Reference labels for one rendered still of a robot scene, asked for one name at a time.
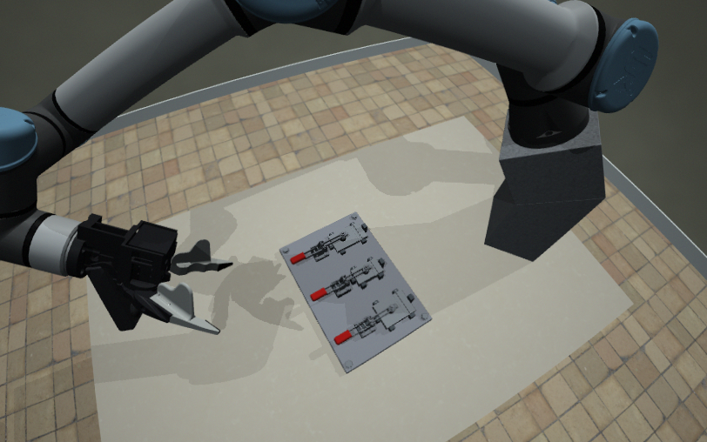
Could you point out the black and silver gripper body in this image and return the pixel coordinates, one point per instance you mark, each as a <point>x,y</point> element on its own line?
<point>97,244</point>

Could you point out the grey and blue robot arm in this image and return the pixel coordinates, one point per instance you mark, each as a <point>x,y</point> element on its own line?
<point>572,51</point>

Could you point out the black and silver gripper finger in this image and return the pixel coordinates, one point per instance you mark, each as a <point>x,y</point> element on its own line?
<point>170,305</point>
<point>198,258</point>

